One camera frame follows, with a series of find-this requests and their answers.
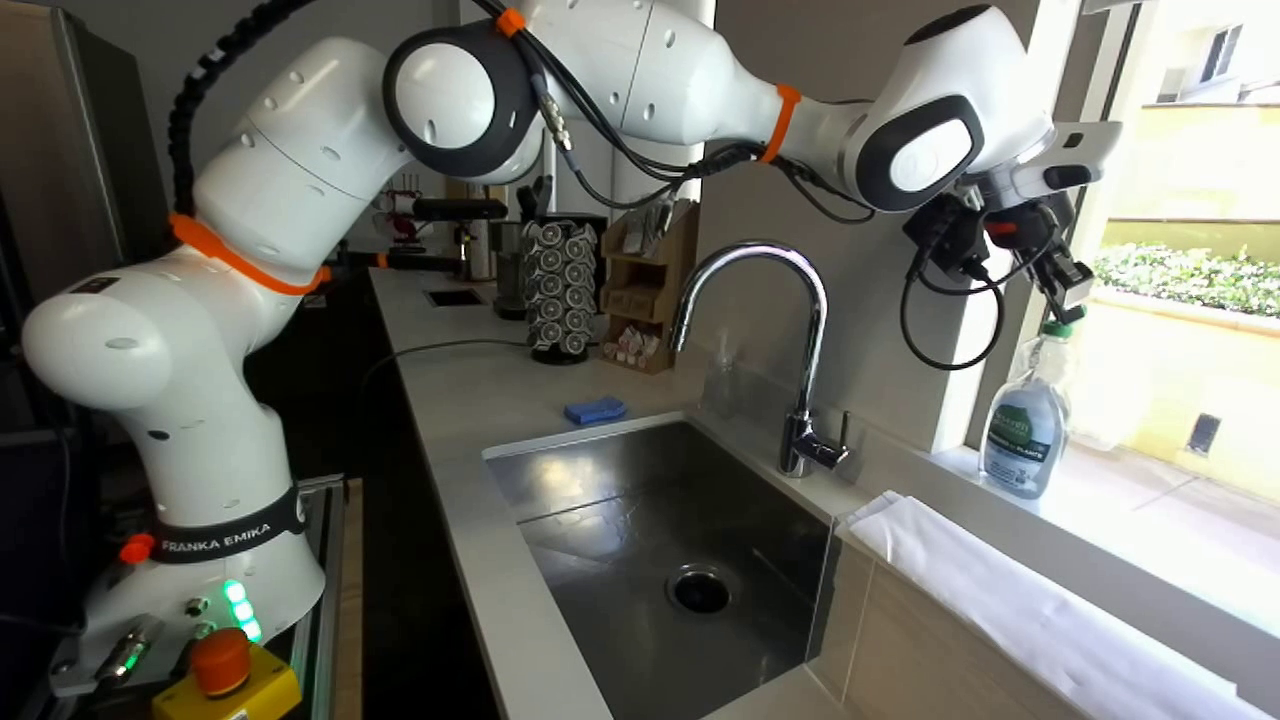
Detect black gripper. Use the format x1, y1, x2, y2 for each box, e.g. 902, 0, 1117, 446
983, 195, 1096, 317

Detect clear soap bottle green cap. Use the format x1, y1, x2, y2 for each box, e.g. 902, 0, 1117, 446
982, 310, 1080, 506

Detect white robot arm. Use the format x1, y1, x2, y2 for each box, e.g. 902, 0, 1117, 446
22, 0, 1096, 681

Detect chrome gooseneck faucet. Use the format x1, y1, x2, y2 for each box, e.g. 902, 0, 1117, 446
672, 242, 855, 481

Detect wooden tea box organizer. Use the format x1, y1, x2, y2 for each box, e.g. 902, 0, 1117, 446
601, 202, 701, 371

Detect stainless steel sink basin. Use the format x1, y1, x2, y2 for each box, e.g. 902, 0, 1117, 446
489, 422, 828, 720

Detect blue sponge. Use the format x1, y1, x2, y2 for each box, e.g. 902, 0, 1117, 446
566, 397, 630, 428

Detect coffee pod carousel rack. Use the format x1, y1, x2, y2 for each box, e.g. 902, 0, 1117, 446
522, 218, 596, 366

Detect yellow emergency stop button box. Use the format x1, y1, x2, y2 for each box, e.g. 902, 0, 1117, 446
151, 628, 306, 720

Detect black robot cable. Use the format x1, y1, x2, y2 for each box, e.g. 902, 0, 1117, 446
897, 185, 1073, 375

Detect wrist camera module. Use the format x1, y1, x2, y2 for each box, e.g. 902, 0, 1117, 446
992, 121, 1121, 207

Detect black camera on tripod arm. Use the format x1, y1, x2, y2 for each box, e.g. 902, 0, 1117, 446
392, 195, 508, 225

